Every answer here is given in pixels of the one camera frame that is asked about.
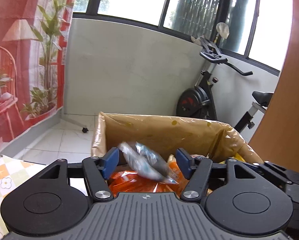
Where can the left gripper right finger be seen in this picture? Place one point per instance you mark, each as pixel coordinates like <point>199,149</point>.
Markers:
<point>203,175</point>

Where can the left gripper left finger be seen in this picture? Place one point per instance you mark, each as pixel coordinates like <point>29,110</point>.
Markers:
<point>95,171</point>

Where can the orange chip bag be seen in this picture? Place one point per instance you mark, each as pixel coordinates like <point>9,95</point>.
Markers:
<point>130,181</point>

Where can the yellow chip bag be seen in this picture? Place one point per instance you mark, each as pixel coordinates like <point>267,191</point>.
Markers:
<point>237,157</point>

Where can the silver foil snack packet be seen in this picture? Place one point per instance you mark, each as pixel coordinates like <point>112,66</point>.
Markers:
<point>147,163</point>

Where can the backdrop stand wheeled foot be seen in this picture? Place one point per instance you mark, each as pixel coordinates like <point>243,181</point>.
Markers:
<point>74,122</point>

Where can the cardboard box with plastic liner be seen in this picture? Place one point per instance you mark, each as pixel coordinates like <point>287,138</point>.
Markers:
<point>165,134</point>

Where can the wooden board panel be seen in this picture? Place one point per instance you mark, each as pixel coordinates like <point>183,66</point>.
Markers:
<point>277,137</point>

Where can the checkered floral tablecloth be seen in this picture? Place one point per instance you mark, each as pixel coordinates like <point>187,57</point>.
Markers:
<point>14,172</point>

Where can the pink printed backdrop cloth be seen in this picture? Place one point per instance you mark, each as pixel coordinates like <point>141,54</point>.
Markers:
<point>33,47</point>

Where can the black framed window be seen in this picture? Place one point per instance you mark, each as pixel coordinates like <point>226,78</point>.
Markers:
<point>254,31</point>

